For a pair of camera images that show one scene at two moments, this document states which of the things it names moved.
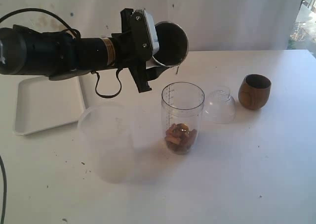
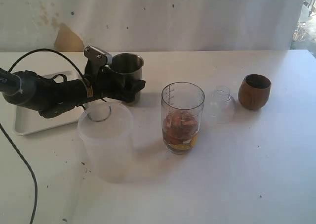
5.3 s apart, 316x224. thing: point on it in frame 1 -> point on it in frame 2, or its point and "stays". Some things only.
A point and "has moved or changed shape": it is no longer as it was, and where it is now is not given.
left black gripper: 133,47 -> 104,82
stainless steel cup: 173,43 has moved or changed shape
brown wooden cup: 254,91 stays
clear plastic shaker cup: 182,105 stays
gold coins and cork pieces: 178,138 has moved or changed shape
